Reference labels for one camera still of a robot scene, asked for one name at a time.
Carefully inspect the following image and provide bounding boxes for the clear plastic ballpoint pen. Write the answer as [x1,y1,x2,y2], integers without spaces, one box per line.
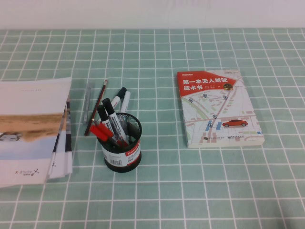
[82,82,94,125]

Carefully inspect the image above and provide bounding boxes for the all white marker pen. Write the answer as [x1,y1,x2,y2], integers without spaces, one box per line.
[119,91,131,115]

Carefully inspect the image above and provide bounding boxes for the white marker with black cap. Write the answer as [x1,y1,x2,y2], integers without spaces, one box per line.
[111,87,127,109]
[102,97,129,146]
[96,104,120,144]

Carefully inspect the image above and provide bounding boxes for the black mesh pen holder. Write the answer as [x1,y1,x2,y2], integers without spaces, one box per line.
[99,112,142,173]

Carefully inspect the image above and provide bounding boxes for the green checked tablecloth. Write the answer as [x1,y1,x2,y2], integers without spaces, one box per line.
[0,28,305,229]

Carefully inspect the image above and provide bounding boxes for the book with red car cover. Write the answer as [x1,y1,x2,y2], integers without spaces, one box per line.
[176,69,265,148]

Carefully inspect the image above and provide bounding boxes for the red and black pencil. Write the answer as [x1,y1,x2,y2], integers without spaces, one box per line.
[83,80,108,137]

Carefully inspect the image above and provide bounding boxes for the red pen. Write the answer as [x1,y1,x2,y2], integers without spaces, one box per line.
[93,119,129,147]
[89,124,115,141]

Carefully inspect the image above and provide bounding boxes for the magazine with dark photo strips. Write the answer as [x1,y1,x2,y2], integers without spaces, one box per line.
[46,95,73,179]

